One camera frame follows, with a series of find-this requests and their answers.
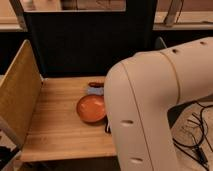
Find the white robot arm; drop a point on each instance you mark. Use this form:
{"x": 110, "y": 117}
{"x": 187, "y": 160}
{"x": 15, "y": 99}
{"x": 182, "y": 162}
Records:
{"x": 139, "y": 91}

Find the orange ceramic bowl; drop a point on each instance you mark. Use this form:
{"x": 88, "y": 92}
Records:
{"x": 91, "y": 108}

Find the black back panel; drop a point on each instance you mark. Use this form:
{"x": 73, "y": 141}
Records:
{"x": 89, "y": 43}

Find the wooden side panel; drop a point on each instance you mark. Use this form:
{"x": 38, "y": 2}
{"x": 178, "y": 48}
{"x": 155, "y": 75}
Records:
{"x": 19, "y": 90}

